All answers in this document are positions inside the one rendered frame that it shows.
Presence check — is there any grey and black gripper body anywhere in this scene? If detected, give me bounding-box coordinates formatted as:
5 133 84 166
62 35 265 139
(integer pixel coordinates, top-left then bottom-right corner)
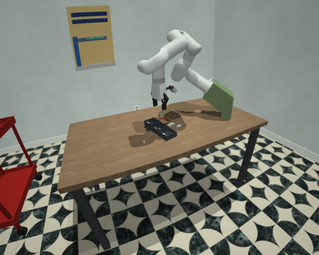
152 83 167 101

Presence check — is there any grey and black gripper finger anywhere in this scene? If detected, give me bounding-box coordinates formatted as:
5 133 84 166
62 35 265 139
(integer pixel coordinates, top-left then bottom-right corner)
152 99 158 106
161 93 169 110

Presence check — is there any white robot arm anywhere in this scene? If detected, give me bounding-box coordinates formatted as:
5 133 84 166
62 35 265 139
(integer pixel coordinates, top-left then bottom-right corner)
137 30 213 95

